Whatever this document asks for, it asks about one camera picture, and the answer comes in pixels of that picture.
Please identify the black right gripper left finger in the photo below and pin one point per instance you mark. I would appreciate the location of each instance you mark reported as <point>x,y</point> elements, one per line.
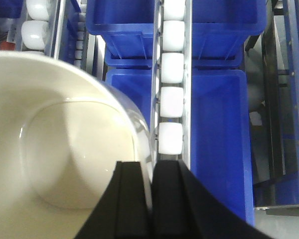
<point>121,213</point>

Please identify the lower blue crate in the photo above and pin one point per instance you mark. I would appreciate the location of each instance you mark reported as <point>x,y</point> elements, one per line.
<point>220,141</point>

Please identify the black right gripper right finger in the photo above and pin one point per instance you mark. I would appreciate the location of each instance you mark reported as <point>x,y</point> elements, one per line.
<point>184,209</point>

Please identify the upper blue crate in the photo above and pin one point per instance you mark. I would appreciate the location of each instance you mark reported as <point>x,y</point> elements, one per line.
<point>218,28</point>

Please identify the metal roller track rail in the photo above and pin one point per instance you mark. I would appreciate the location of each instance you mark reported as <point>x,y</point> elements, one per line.
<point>157,84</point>

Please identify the blue crate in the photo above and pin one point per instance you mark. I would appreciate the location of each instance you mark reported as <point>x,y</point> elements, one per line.
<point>218,28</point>
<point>220,141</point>

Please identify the white plastic bin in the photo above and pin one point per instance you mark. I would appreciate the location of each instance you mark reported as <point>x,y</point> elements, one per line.
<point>62,132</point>

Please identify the white conveyor roller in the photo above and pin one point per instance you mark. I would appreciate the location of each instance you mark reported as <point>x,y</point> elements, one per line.
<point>171,102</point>
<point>38,9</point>
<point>34,34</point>
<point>172,67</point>
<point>170,138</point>
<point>173,35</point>
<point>173,9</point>

